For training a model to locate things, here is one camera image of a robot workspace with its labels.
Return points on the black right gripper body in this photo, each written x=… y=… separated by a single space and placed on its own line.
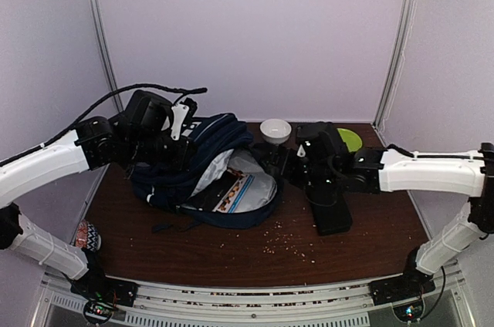
x=305 y=176

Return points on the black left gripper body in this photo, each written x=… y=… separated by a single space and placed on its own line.
x=175 y=160

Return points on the navy blue student backpack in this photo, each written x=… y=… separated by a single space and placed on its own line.
x=222 y=141

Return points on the black notebook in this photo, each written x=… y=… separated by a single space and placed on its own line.
x=212 y=198

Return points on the black leather case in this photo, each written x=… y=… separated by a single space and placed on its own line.
x=330 y=213

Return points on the blue illustrated book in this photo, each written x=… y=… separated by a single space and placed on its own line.
x=233 y=186

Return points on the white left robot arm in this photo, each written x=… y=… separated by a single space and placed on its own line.
x=148 y=131

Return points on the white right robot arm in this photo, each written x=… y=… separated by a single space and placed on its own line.
x=314 y=158

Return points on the white ceramic bowl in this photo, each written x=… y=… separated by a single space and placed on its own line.
x=275 y=131

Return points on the green plate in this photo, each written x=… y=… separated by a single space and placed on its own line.
x=351 y=139

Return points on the red patterned bowl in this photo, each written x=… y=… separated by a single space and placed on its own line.
x=87 y=236

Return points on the front metal rail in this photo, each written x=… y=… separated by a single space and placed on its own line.
x=350 y=303

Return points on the right aluminium frame post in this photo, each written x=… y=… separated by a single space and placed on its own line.
x=396 y=63

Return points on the aluminium frame post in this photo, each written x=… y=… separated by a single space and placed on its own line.
x=102 y=45
x=396 y=63

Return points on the left aluminium frame post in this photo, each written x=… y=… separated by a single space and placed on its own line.
x=102 y=45

